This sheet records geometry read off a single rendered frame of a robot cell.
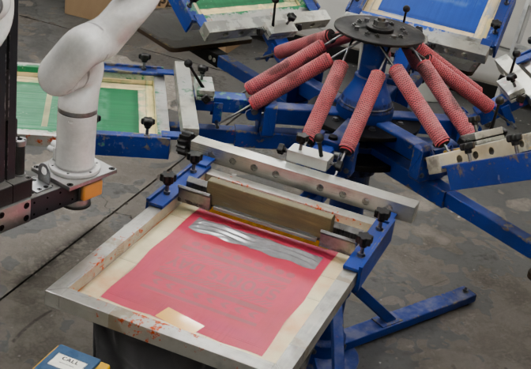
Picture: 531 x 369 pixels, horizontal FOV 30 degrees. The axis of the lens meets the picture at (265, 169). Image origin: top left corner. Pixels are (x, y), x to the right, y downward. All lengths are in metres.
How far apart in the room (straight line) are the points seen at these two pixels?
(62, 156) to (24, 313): 1.58
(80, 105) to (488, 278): 2.67
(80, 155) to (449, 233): 2.80
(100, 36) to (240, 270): 0.68
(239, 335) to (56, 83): 0.70
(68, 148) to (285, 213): 0.59
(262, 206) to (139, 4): 0.68
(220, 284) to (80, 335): 1.48
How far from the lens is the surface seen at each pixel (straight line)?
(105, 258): 2.41
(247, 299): 2.37
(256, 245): 2.58
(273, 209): 2.60
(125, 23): 2.23
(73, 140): 2.40
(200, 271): 2.45
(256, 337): 2.24
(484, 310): 4.37
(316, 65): 3.18
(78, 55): 2.22
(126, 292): 2.35
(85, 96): 2.37
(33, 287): 4.08
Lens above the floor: 2.26
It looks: 26 degrees down
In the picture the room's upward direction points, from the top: 8 degrees clockwise
